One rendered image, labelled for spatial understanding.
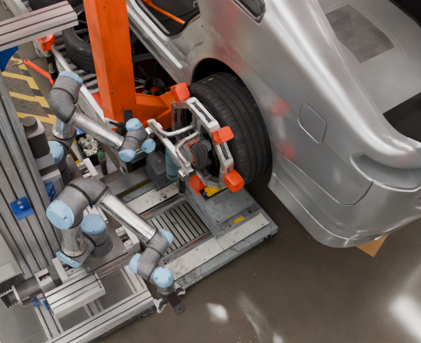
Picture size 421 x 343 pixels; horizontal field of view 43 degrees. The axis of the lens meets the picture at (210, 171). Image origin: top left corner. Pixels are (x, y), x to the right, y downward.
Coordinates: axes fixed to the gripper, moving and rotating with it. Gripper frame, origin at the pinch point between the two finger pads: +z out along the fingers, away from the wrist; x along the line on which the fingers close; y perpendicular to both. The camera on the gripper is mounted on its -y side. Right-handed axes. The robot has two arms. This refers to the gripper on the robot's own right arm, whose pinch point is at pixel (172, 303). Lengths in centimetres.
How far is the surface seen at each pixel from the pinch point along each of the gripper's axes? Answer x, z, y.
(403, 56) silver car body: -211, 19, 35
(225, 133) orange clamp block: -73, -11, 48
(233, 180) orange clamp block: -68, 14, 35
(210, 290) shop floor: -35, 98, 17
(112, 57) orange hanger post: -52, -27, 115
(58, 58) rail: -57, 71, 224
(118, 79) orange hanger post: -52, -10, 114
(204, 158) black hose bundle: -60, 1, 50
